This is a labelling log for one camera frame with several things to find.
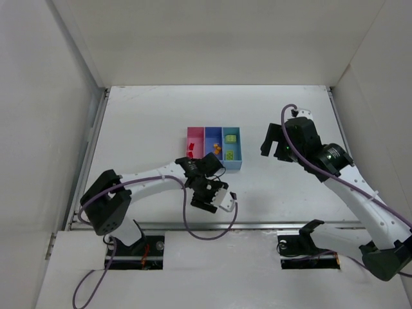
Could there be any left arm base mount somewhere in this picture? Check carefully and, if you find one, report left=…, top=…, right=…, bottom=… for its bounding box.
left=109, top=234, right=165, bottom=270

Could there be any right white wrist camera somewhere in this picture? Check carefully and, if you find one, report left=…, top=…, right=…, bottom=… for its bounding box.
left=291, top=108, right=314, bottom=120

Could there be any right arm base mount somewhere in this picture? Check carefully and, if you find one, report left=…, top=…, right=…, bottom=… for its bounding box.
left=276, top=220, right=341, bottom=270

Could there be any pink container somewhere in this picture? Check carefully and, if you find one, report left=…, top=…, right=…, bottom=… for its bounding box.
left=186, top=127, right=205, bottom=159

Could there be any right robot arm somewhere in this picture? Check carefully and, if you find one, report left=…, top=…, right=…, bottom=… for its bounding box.
left=260, top=117, right=411, bottom=281

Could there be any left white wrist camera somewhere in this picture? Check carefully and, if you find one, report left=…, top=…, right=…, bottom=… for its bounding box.
left=212, top=188, right=238, bottom=212

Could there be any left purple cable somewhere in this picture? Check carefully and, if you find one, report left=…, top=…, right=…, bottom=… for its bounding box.
left=72, top=175, right=239, bottom=309

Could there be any light blue container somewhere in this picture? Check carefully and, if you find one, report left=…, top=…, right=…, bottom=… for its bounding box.
left=222, top=127, right=242, bottom=171

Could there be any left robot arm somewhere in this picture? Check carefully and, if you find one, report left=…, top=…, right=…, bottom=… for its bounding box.
left=78, top=153, right=238, bottom=251

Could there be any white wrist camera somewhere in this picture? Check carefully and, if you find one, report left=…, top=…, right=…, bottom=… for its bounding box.
left=291, top=108, right=314, bottom=120
left=212, top=188, right=238, bottom=212

